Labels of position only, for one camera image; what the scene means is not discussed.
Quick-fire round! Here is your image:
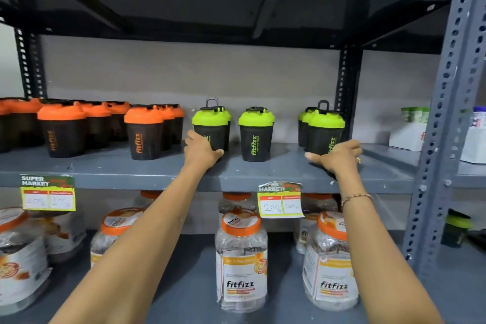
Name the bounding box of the person's right hand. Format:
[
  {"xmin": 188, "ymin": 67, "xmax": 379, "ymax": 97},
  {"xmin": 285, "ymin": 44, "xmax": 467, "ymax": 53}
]
[{"xmin": 304, "ymin": 139, "xmax": 363, "ymax": 178}]

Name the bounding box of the person's left hand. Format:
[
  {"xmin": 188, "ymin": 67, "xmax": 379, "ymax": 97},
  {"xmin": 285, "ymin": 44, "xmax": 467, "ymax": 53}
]
[{"xmin": 183, "ymin": 129, "xmax": 225, "ymax": 173}]

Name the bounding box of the group of green-lid shaker bottles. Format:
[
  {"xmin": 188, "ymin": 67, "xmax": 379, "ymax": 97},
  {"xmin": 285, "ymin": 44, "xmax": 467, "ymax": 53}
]
[{"xmin": 221, "ymin": 106, "xmax": 318, "ymax": 152}]

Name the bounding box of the group of orange-lid shaker bottles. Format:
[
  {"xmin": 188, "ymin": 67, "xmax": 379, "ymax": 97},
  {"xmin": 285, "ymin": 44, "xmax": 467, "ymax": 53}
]
[{"xmin": 0, "ymin": 97, "xmax": 186, "ymax": 161}]

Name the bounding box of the grey metal shelf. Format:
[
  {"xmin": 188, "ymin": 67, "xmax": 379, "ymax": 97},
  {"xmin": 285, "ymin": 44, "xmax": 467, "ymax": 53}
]
[{"xmin": 0, "ymin": 0, "xmax": 486, "ymax": 324}]

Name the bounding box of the person's right forearm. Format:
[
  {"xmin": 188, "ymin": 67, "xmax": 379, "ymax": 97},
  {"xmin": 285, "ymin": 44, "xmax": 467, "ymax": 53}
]
[{"xmin": 334, "ymin": 172, "xmax": 445, "ymax": 324}]

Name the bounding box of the person's left forearm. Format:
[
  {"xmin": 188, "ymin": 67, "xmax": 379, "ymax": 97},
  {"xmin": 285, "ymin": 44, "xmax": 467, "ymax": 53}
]
[{"xmin": 49, "ymin": 164, "xmax": 213, "ymax": 324}]

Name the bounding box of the grey slotted metal rack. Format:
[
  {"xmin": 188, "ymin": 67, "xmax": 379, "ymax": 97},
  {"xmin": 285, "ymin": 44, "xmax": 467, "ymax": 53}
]
[{"xmin": 360, "ymin": 142, "xmax": 486, "ymax": 324}]

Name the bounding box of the white cardboard box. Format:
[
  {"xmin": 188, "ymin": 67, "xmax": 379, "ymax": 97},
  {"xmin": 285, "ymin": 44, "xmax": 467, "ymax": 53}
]
[{"xmin": 388, "ymin": 122, "xmax": 428, "ymax": 152}]

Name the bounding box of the yellow green price tag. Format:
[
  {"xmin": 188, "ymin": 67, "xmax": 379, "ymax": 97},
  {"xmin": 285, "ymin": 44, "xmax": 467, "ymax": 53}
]
[
  {"xmin": 257, "ymin": 181, "xmax": 305, "ymax": 219},
  {"xmin": 20, "ymin": 174, "xmax": 76, "ymax": 212}
]

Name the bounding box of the group of green-capped small bottles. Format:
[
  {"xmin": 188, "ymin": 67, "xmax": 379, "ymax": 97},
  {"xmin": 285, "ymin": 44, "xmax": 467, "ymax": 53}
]
[{"xmin": 400, "ymin": 106, "xmax": 430, "ymax": 125}]

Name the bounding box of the group of clear orange-lid jars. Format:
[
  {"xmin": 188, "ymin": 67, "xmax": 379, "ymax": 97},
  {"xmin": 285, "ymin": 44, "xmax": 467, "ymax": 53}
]
[{"xmin": 0, "ymin": 190, "xmax": 359, "ymax": 317}]

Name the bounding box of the white container blue cap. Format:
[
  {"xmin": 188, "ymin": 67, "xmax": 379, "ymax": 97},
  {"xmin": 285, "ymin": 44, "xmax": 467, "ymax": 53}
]
[{"xmin": 460, "ymin": 106, "xmax": 486, "ymax": 165}]

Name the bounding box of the beaded wrist bracelet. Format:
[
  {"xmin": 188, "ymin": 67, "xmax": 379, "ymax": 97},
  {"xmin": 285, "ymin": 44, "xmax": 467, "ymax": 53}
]
[{"xmin": 340, "ymin": 193, "xmax": 374, "ymax": 210}]

